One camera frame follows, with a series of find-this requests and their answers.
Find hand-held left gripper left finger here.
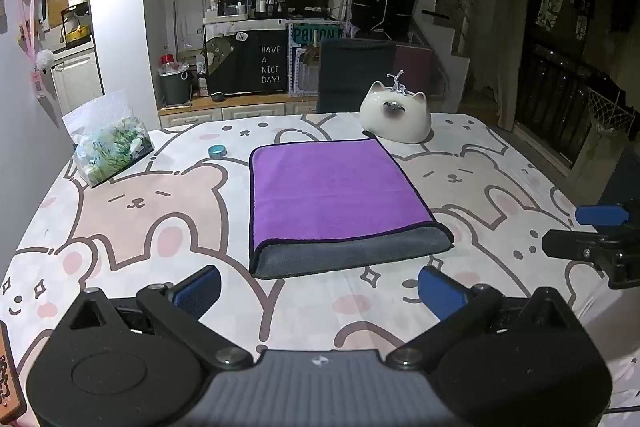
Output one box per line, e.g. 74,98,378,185
50,265,255,371

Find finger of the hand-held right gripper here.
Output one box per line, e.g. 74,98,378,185
541,228,640,290
575,203,640,228

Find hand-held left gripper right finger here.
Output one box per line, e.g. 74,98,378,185
385,265,584,371

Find purple and grey towel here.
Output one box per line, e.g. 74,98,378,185
248,139,455,280

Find bear printed tablecloth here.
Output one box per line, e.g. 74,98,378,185
0,111,640,427

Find white net basket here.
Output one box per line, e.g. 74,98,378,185
586,86,637,138

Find plastic bag of green items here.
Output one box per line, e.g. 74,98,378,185
62,89,156,187

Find white cat-shaped ceramic holder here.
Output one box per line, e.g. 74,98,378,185
359,70,433,144

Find dark grey trash bin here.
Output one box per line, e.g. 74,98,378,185
158,66,194,106

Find brown wooden board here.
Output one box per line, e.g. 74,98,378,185
0,321,28,424

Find maroon chair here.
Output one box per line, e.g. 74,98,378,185
394,46,437,106

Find black lettered cabinet curtain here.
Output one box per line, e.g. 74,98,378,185
205,29,289,96

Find dark chair back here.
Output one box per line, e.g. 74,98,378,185
316,39,399,114

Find teal lettered sign board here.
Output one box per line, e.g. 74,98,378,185
287,24,342,98

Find yellow pot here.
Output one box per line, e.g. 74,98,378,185
64,24,94,46

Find white desktop shelf rack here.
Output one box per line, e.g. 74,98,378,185
202,0,250,26

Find pink lanyard with pompom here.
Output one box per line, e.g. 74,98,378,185
14,0,55,98

